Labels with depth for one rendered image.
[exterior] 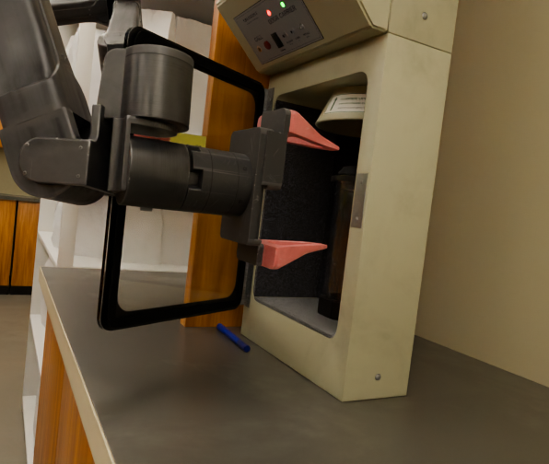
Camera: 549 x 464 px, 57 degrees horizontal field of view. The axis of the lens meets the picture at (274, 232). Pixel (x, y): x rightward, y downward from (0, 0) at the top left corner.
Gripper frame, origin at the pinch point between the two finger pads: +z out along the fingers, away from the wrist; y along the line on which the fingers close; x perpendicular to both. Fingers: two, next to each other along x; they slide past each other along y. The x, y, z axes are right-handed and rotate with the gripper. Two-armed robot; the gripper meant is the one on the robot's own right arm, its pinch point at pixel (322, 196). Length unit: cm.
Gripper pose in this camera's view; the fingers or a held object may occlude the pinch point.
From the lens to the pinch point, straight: 50.5
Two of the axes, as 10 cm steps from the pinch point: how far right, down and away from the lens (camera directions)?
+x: -4.7, -1.0, 8.8
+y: 1.2, -9.9, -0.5
